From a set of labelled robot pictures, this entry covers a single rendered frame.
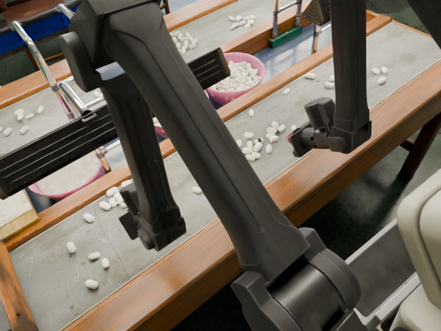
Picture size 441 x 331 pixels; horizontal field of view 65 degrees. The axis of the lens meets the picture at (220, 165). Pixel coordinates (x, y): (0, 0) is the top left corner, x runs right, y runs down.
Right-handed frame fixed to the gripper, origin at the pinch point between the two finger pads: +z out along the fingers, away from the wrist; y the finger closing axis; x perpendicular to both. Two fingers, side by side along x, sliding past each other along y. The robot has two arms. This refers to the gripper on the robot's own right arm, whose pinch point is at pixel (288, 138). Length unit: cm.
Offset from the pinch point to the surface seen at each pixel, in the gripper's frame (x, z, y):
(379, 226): 79, 40, -52
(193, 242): 9.9, 2.6, 39.1
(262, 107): -7.1, 27.2, -12.8
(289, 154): 7.7, 9.4, -3.7
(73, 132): -30, -1, 50
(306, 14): -29.1, 3.9, -27.2
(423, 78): 11, 2, -65
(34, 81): -58, 84, 49
